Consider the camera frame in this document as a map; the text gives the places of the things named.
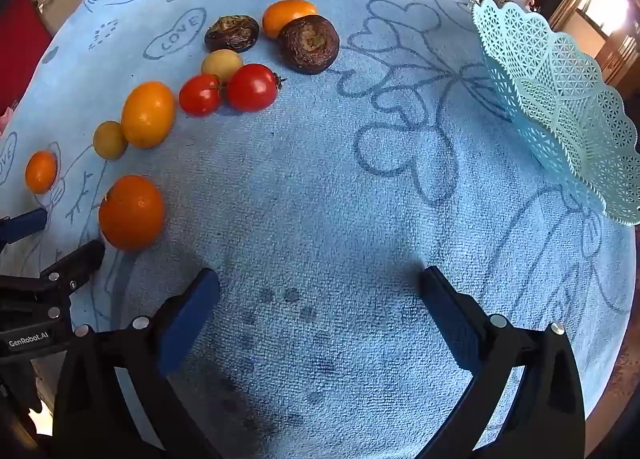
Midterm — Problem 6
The large round orange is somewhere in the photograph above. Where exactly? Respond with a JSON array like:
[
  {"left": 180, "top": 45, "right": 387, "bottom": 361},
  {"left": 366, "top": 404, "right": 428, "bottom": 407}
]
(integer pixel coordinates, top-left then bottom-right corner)
[{"left": 98, "top": 175, "right": 166, "bottom": 252}]

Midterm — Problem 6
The small red tomato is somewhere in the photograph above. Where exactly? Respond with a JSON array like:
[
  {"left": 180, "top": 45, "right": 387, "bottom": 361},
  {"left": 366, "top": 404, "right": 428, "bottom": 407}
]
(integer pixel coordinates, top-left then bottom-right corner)
[{"left": 178, "top": 73, "right": 223, "bottom": 117}]

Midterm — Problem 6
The blue printed towel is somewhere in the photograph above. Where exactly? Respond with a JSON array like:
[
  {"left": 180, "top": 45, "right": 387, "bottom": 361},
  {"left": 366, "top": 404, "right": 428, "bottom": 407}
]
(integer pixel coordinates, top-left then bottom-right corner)
[{"left": 0, "top": 0, "right": 637, "bottom": 459}]

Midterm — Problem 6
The small yellow fruit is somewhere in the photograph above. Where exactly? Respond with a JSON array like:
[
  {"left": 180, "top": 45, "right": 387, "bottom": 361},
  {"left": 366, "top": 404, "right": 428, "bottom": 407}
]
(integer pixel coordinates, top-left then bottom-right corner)
[
  {"left": 93, "top": 120, "right": 129, "bottom": 161},
  {"left": 201, "top": 50, "right": 244, "bottom": 84}
]

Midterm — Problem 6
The flat dark brown fruit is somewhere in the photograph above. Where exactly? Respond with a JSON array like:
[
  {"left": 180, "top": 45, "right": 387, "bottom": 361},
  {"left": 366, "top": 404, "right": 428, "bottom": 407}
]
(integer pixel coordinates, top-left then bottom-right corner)
[{"left": 204, "top": 14, "right": 261, "bottom": 54}]

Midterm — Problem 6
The large dark brown fruit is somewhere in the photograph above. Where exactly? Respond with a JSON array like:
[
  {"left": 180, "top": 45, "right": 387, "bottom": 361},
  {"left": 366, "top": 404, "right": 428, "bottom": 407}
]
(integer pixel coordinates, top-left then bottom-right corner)
[{"left": 277, "top": 16, "right": 341, "bottom": 75}]

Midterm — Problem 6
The large red tomato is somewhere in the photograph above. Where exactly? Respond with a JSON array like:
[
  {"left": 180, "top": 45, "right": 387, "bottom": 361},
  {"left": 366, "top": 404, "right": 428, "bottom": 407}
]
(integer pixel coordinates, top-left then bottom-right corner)
[{"left": 226, "top": 63, "right": 287, "bottom": 113}]

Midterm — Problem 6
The red furniture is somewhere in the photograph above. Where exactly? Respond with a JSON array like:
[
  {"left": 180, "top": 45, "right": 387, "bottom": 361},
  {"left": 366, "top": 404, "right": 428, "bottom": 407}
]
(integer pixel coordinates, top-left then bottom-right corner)
[{"left": 0, "top": 0, "right": 53, "bottom": 110}]

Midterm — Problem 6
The oval orange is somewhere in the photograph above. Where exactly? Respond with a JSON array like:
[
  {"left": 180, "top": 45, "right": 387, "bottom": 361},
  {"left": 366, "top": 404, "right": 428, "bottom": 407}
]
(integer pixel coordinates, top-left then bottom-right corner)
[{"left": 121, "top": 81, "right": 176, "bottom": 149}]

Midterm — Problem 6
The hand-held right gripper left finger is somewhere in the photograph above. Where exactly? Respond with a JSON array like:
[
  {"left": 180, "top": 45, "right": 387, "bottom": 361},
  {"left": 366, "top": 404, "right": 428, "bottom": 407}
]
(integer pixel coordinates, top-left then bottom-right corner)
[{"left": 52, "top": 267, "right": 223, "bottom": 459}]

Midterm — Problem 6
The light blue plastic basket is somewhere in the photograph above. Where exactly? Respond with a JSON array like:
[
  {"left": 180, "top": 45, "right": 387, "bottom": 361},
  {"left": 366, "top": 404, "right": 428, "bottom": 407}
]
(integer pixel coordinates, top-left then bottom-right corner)
[{"left": 471, "top": 0, "right": 640, "bottom": 226}]

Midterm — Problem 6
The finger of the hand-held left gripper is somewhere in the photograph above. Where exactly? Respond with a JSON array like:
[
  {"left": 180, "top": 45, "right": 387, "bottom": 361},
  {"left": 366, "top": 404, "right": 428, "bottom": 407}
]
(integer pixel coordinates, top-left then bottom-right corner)
[
  {"left": 0, "top": 208, "right": 48, "bottom": 247},
  {"left": 30, "top": 239, "right": 106, "bottom": 299}
]

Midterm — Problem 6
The small orange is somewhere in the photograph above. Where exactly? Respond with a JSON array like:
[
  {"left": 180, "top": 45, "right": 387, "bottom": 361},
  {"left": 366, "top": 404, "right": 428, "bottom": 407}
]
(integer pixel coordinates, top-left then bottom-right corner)
[{"left": 25, "top": 150, "right": 58, "bottom": 195}]

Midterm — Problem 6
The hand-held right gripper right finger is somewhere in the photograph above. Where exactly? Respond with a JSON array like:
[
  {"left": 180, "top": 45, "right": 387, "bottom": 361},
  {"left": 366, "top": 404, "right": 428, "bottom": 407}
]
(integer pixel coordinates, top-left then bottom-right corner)
[{"left": 419, "top": 265, "right": 587, "bottom": 459}]

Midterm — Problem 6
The medium orange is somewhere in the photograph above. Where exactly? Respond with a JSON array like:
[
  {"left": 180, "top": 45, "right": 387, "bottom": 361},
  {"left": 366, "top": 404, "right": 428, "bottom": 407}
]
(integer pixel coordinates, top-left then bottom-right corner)
[{"left": 261, "top": 0, "right": 319, "bottom": 40}]

